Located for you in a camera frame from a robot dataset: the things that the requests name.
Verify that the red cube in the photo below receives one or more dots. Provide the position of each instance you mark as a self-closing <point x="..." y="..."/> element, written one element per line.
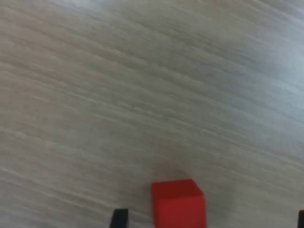
<point x="178" y="206"/>

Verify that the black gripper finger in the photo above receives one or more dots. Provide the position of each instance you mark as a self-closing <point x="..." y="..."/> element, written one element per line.
<point x="119" y="219"/>
<point x="301" y="219"/>

